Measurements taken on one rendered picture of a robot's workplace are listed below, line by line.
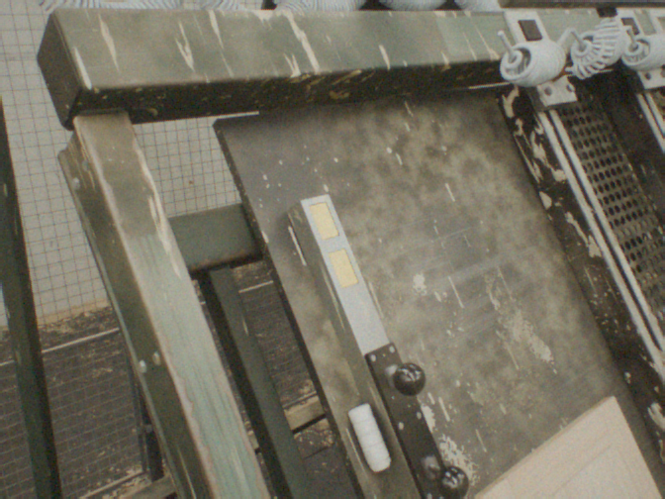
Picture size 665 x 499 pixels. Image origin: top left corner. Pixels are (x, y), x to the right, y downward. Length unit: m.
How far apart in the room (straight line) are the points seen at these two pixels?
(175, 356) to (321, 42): 0.47
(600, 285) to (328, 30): 0.68
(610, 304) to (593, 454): 0.27
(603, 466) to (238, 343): 0.64
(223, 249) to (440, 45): 0.50
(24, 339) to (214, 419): 0.82
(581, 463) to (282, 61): 0.76
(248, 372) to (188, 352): 0.16
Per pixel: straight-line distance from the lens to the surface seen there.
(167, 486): 1.92
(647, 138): 1.59
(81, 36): 0.76
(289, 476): 0.85
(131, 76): 0.75
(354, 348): 0.83
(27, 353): 1.49
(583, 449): 1.13
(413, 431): 0.84
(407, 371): 0.71
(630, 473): 1.22
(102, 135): 0.76
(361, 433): 0.83
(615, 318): 1.26
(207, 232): 0.85
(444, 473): 0.74
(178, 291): 0.71
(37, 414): 1.58
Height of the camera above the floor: 1.90
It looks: 17 degrees down
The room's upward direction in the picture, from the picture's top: 3 degrees counter-clockwise
